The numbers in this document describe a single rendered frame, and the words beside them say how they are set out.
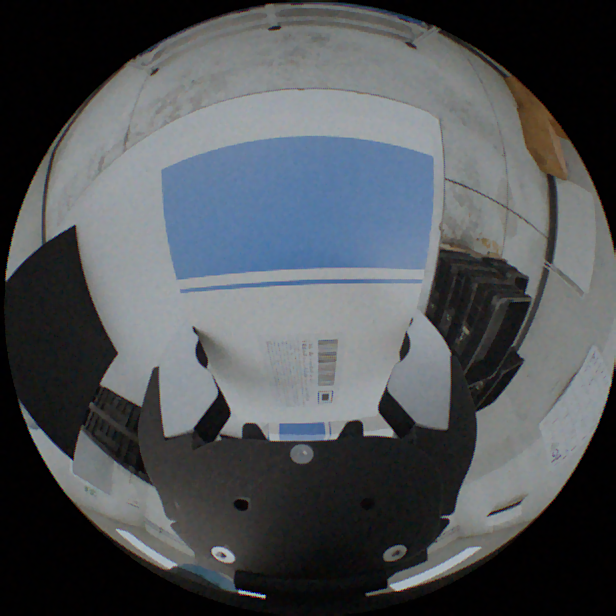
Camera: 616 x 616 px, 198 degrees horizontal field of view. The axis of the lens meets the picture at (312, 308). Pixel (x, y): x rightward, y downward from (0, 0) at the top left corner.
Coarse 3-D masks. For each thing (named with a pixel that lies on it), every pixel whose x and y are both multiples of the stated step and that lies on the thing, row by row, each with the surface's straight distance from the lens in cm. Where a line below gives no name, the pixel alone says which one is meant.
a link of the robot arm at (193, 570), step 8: (176, 568) 28; (184, 568) 28; (192, 568) 28; (200, 568) 29; (184, 576) 26; (192, 576) 26; (200, 576) 26; (208, 576) 27; (216, 576) 28; (224, 576) 30; (208, 584) 26; (216, 584) 26; (224, 584) 28; (232, 584) 29
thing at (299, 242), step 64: (256, 128) 9; (320, 128) 9; (384, 128) 9; (192, 192) 9; (256, 192) 8; (320, 192) 8; (384, 192) 9; (192, 256) 10; (256, 256) 9; (320, 256) 8; (384, 256) 9; (192, 320) 11; (256, 320) 10; (320, 320) 10; (384, 320) 11; (256, 384) 14; (320, 384) 13; (384, 384) 15
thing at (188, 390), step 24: (192, 336) 11; (168, 360) 10; (192, 360) 9; (168, 384) 9; (192, 384) 8; (216, 384) 8; (168, 408) 8; (192, 408) 8; (216, 408) 8; (168, 432) 8; (216, 432) 8
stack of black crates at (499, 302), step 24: (456, 264) 76; (480, 264) 97; (432, 288) 86; (456, 288) 75; (480, 288) 67; (504, 288) 76; (432, 312) 87; (456, 312) 76; (480, 312) 67; (504, 312) 92; (456, 336) 75; (480, 336) 66; (504, 336) 94; (480, 360) 103
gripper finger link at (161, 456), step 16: (144, 400) 9; (144, 416) 9; (160, 416) 8; (144, 432) 8; (160, 432) 8; (192, 432) 7; (144, 448) 8; (160, 448) 8; (176, 448) 7; (192, 448) 7; (144, 464) 8; (160, 464) 8; (176, 464) 7; (160, 480) 7; (160, 496) 7
